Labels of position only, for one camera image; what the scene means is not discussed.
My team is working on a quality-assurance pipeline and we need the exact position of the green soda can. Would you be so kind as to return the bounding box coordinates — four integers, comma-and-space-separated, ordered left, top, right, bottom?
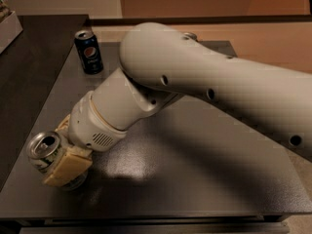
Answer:
183, 32, 198, 41

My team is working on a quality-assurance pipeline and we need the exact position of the blue pepsi can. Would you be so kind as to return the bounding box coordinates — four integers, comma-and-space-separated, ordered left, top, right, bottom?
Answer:
74, 29, 103, 74

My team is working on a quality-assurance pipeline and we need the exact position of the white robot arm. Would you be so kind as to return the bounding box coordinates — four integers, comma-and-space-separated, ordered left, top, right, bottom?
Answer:
43, 22, 312, 187

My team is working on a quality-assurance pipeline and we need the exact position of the white box on counter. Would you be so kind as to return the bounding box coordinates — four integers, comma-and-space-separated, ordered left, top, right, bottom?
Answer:
0, 0, 23, 54

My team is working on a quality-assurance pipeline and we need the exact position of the dark side counter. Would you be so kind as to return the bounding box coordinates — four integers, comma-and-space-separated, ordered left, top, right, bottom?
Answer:
0, 15, 89, 189

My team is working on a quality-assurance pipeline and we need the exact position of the white 7up can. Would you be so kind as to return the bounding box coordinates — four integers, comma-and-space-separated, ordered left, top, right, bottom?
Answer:
26, 131, 88, 191

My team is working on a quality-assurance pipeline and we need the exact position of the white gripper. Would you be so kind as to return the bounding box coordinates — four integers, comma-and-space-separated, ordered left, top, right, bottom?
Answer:
42, 91, 127, 187

